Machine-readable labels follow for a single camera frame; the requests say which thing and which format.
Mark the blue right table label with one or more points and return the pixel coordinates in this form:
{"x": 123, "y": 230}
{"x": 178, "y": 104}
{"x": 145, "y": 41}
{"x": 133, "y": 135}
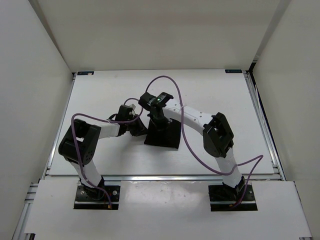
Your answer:
{"x": 233, "y": 71}

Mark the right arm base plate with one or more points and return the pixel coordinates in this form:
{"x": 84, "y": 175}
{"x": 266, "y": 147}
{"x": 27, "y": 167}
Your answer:
{"x": 220, "y": 201}

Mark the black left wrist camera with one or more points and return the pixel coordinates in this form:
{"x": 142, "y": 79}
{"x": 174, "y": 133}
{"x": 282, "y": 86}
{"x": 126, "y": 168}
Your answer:
{"x": 125, "y": 113}

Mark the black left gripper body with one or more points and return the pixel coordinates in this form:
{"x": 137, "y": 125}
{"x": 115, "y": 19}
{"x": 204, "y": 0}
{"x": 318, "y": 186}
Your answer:
{"x": 135, "y": 127}

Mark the blue table label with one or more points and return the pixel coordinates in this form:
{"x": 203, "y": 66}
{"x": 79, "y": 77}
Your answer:
{"x": 233, "y": 71}
{"x": 85, "y": 73}

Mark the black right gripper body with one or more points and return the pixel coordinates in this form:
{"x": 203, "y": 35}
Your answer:
{"x": 161, "y": 123}

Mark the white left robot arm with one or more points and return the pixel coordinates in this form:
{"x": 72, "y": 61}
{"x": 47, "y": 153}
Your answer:
{"x": 79, "y": 144}

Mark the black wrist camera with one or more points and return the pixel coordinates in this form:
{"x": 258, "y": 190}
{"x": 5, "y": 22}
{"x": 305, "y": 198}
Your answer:
{"x": 125, "y": 113}
{"x": 148, "y": 101}

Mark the white front cover board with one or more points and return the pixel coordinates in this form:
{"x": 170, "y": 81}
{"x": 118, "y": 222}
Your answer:
{"x": 174, "y": 210}

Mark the black skirt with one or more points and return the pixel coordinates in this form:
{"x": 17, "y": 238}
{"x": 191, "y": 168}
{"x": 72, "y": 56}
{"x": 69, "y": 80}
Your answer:
{"x": 169, "y": 137}

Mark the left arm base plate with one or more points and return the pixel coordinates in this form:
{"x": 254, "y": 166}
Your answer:
{"x": 94, "y": 199}

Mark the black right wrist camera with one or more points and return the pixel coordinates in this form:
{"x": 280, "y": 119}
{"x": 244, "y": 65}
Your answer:
{"x": 148, "y": 101}

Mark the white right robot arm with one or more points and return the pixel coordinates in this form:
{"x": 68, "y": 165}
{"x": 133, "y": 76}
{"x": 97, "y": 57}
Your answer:
{"x": 167, "y": 117}

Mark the blue left table label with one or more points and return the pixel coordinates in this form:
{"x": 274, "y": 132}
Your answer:
{"x": 85, "y": 73}

